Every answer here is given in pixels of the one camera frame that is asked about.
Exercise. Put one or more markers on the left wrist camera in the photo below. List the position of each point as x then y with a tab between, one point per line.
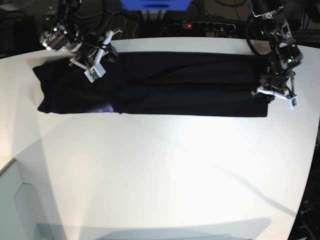
292	102

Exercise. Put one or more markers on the black power strip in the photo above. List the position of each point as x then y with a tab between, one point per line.
207	26

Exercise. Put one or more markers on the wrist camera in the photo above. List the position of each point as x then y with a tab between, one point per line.
292	102
95	72

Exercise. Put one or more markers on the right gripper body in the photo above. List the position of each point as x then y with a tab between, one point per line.
88	56

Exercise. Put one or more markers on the black T-shirt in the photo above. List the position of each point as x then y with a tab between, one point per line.
158	83

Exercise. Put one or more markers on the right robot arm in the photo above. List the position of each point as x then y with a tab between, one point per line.
88	41

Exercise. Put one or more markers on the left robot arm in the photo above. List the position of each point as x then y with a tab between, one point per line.
284	55

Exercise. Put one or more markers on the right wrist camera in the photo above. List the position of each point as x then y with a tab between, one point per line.
95	72

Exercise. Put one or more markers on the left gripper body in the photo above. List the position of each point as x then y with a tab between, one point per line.
277	85

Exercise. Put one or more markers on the blue plastic box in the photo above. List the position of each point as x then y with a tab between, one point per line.
168	5

